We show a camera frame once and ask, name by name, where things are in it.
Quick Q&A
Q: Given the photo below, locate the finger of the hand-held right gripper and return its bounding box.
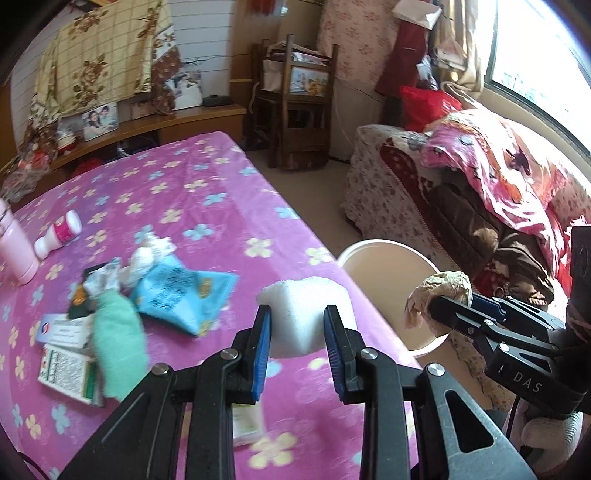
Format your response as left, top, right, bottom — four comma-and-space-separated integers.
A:
428, 295, 566, 352
470, 293, 570, 330

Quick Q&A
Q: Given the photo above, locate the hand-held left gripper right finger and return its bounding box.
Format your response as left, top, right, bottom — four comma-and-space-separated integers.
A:
323, 305, 539, 480

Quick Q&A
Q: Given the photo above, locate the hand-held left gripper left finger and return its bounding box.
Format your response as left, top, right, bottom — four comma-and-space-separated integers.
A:
58, 304, 273, 480

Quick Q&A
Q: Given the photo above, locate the brown paper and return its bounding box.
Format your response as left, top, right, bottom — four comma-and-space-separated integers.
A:
405, 271, 474, 335

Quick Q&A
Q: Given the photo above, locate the white foam block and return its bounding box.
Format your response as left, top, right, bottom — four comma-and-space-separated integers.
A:
256, 276, 348, 360

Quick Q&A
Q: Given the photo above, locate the white plastic bin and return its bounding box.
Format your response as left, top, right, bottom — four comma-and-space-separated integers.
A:
338, 239, 451, 360

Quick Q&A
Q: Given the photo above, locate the white tissue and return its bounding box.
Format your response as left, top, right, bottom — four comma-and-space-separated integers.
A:
121, 232, 177, 291

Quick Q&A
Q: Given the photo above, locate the dark green snack packet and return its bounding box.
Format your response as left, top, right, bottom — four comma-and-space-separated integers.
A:
67, 264, 109, 319

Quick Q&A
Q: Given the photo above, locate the person's right hand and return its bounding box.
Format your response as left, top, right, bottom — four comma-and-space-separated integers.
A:
508, 406, 585, 462

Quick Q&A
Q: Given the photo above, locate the small white sachet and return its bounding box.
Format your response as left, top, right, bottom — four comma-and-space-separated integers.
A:
231, 401, 266, 448

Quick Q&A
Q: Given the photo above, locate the brown jacket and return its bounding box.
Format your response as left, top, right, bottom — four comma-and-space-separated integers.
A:
425, 175, 555, 305

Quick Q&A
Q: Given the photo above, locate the blue snack packet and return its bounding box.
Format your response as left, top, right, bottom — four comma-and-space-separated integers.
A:
131, 256, 240, 337

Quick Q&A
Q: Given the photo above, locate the mint green cloth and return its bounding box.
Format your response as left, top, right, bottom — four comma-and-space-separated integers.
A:
90, 291, 151, 401

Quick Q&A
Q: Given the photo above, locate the pink patterned blanket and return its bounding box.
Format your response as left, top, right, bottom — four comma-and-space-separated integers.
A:
418, 108, 583, 296

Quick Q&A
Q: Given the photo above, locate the sofa with floral cover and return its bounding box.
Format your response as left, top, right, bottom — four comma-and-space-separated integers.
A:
342, 108, 591, 416

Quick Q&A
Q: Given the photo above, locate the crumpled silver wrapper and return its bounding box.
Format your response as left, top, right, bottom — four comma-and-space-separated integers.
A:
83, 261, 123, 298

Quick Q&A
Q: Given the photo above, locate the green and white medicine box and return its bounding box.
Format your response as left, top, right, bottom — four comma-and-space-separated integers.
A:
37, 346, 105, 407

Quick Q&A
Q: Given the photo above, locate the white and blue medicine box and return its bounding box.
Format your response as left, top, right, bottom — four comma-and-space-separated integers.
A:
39, 313, 95, 349

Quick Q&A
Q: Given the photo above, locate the red plastic bag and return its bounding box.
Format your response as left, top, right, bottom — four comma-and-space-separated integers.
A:
399, 85, 462, 132

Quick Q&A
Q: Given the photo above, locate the white cabinet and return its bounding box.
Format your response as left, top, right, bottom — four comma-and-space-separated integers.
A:
330, 78, 384, 162

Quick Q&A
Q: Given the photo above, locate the dark wooden chair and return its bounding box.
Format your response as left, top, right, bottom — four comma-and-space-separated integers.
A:
249, 34, 340, 169

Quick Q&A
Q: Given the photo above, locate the white bottle with pink label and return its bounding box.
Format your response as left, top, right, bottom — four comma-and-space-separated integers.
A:
33, 210, 84, 260

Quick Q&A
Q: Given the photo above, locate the wooden headboard shelf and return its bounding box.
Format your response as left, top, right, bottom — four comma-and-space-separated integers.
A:
0, 104, 247, 185

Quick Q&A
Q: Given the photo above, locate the window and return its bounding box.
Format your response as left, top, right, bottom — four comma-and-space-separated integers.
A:
485, 0, 591, 153

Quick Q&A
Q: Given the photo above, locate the dark red garment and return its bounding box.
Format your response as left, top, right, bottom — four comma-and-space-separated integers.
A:
374, 18, 428, 95

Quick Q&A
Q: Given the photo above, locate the beige curtain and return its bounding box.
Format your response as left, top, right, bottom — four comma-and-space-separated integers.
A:
434, 0, 497, 100

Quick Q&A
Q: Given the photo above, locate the pink thermos bottle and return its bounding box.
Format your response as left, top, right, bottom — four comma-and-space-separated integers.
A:
0, 198, 41, 284

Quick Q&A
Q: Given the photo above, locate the printed box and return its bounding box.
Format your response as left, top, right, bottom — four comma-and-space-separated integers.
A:
288, 62, 331, 97

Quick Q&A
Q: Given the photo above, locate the large wedding photo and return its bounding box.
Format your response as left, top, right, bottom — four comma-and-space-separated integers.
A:
164, 69, 204, 112

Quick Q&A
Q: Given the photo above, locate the framed couple photo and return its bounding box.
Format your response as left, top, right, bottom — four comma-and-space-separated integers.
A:
82, 104, 121, 141

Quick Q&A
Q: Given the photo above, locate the clear plastic bag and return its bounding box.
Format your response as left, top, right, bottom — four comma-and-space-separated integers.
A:
0, 138, 51, 204

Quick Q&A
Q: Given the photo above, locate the beige floral hanging cloth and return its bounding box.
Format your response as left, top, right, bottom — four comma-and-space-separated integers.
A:
28, 0, 178, 121

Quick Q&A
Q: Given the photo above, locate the pink floral wall cloth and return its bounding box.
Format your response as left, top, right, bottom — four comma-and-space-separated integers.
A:
316, 0, 407, 93

